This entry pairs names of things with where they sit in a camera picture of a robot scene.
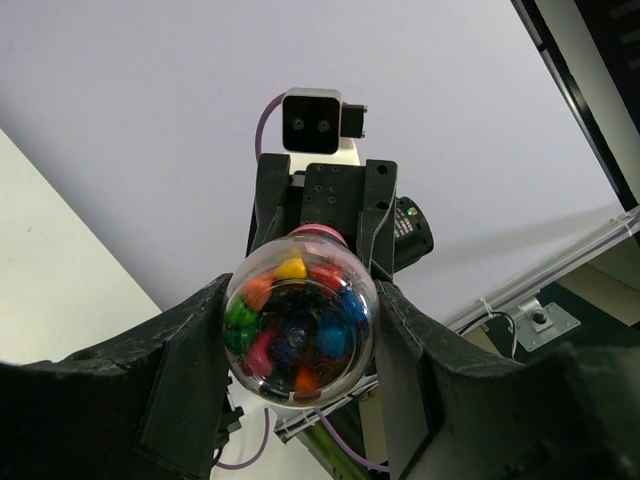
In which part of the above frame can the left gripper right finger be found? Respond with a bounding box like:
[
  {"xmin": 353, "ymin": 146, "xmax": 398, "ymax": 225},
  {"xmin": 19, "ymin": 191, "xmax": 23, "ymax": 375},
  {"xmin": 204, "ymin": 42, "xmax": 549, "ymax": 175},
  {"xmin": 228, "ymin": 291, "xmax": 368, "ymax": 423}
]
[{"xmin": 375, "ymin": 282, "xmax": 639, "ymax": 479}]

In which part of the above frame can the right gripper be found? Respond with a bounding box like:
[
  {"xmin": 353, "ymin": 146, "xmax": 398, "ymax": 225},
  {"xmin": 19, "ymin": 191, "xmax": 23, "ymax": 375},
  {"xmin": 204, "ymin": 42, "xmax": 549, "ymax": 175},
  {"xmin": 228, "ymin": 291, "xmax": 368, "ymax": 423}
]
[{"xmin": 246, "ymin": 153, "xmax": 434, "ymax": 282}]

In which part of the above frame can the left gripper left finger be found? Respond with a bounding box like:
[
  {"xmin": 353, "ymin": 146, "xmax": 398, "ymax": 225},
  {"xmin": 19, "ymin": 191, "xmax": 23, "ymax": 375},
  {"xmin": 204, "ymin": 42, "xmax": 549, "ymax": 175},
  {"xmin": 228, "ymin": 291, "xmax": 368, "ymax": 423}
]
[{"xmin": 1, "ymin": 275, "xmax": 229, "ymax": 479}]

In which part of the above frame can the clear jar of pins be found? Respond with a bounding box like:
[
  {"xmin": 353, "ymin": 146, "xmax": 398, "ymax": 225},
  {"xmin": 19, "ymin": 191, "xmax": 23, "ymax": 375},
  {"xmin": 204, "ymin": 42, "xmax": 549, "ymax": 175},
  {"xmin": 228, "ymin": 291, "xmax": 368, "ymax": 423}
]
[{"xmin": 222, "ymin": 224, "xmax": 379, "ymax": 409}]

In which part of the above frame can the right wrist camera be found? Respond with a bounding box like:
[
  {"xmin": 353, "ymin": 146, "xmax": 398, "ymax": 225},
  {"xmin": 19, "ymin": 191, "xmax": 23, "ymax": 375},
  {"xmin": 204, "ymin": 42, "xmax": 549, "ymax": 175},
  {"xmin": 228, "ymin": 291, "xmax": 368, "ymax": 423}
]
[{"xmin": 281, "ymin": 88, "xmax": 368, "ymax": 155}]

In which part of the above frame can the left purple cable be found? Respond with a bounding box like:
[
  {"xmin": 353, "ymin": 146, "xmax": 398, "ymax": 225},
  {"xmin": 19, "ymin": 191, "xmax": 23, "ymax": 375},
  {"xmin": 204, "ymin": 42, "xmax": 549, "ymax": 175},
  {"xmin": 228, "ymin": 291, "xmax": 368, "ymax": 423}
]
[{"xmin": 214, "ymin": 407, "xmax": 391, "ymax": 474}]

